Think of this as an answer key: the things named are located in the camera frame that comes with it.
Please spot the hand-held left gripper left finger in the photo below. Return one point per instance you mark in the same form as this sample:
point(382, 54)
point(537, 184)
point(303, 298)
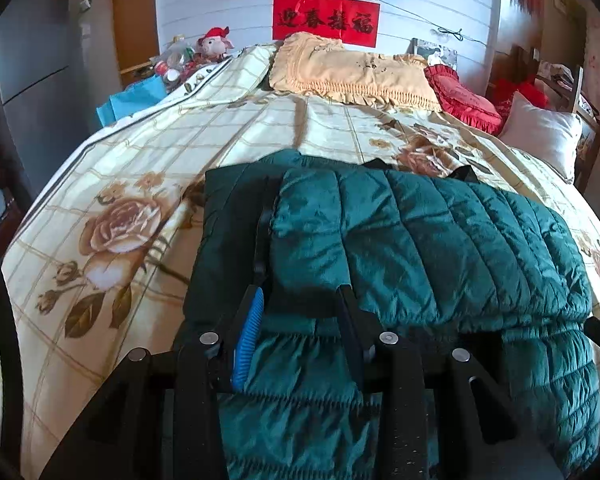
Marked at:
point(250, 325)

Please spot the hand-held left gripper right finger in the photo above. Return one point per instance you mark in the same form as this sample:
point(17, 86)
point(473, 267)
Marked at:
point(352, 330)

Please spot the green quilted jacket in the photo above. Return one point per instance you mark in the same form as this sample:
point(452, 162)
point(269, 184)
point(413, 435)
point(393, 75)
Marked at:
point(420, 240)

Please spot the wooden chair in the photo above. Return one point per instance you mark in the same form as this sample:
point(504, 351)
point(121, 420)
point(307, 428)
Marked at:
point(597, 135)

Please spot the cream floral bed blanket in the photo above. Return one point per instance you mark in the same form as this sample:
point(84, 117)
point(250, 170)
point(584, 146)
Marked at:
point(130, 160)

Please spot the white pillow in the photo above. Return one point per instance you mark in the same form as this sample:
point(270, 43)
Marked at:
point(545, 135)

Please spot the red frilled pillow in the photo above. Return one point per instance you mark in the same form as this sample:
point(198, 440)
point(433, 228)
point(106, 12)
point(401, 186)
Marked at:
point(462, 102)

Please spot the blue bag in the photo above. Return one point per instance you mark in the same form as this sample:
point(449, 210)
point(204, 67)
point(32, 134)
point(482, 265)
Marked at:
point(132, 100)

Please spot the red cloth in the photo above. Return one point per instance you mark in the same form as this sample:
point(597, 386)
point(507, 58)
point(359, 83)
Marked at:
point(522, 92)

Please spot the beige frilled pillow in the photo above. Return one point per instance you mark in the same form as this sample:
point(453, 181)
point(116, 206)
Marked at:
point(340, 72)

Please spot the pile of bottles and toys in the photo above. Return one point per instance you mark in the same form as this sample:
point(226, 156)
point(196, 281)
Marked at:
point(175, 60)

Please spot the plush toy with red hat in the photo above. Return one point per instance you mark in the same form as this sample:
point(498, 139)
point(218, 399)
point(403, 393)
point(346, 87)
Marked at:
point(214, 42)

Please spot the framed photo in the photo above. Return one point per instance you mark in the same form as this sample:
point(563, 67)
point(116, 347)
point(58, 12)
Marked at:
point(437, 52)

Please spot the wooden door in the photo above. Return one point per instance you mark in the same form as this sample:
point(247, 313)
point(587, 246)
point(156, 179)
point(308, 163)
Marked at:
point(135, 20)

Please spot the grey refrigerator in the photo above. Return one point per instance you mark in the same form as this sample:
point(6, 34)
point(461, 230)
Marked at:
point(40, 70)

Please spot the red wall banner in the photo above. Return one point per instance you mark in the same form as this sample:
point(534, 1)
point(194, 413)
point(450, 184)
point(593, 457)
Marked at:
point(325, 20)

